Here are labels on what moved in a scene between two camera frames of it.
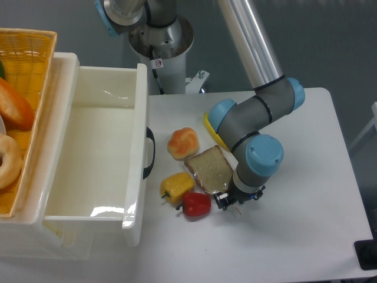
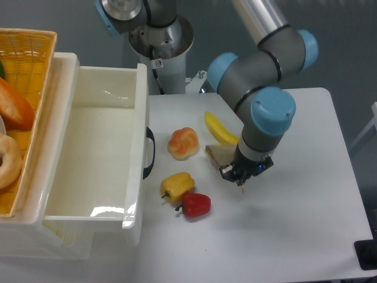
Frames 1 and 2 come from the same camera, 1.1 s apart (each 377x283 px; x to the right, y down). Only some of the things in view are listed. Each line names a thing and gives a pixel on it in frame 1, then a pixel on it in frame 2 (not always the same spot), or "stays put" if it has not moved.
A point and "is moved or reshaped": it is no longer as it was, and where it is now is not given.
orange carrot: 16,111 stays put
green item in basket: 2,71 stays put
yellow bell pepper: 174,186 stays put
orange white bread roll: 183,143 stays put
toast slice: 211,170 is moved or reshaped
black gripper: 223,199 to 245,167
